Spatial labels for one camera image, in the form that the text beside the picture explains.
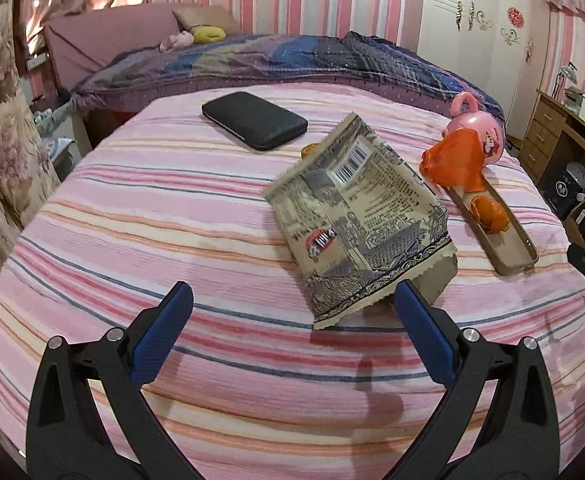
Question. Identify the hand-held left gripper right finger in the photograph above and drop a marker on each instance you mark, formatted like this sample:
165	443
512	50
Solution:
425	332

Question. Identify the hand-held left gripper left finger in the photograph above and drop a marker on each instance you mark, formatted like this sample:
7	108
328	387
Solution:
160	332

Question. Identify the large orange peel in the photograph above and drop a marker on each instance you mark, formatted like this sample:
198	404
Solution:
489	212

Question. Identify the printed snack packet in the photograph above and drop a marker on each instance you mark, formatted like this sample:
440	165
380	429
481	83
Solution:
357	220

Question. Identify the orange plastic bag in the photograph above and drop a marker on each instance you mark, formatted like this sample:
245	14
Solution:
455	160

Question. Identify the small orange peel piece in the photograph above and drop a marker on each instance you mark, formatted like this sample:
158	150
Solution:
310	151

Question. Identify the black box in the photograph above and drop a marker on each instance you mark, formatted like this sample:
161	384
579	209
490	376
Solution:
559	190

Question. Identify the beige phone case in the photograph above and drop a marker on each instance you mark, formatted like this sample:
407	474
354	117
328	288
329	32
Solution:
512	255

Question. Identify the white fan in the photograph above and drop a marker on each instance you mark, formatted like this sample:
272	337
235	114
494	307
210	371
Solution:
579	175

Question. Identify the pink striped tablecloth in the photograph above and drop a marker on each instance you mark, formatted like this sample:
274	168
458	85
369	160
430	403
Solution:
172	220

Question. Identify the wooden desk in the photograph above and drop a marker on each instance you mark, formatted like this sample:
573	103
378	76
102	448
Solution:
547	125

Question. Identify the pink pig mug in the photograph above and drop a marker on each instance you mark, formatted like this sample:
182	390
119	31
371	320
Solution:
487	132

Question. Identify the desk lamp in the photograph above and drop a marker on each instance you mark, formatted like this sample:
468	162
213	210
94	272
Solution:
567	72

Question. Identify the white wardrobe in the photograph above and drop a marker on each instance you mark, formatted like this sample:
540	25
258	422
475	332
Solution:
472	60

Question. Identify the black zip case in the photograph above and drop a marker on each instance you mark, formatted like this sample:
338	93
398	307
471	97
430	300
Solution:
252	120

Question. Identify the red round paper decoration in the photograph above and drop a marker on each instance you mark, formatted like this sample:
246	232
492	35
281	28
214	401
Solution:
515	16

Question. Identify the floral and blue curtain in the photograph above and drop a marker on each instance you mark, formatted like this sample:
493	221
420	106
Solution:
2	135

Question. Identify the pink plush toy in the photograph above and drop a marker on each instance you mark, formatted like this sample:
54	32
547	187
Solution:
177	41

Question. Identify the striped purple quilt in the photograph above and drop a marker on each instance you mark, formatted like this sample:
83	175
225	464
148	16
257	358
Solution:
272	55

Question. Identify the yellow plush toy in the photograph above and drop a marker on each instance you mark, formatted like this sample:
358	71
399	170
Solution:
210	35

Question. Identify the purple bed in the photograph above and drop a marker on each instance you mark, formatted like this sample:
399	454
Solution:
97	35

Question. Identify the beige pillow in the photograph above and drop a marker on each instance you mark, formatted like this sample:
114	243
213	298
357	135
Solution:
207	16

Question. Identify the pink sheer curtain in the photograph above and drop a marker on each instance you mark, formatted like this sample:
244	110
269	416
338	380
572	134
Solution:
37	5

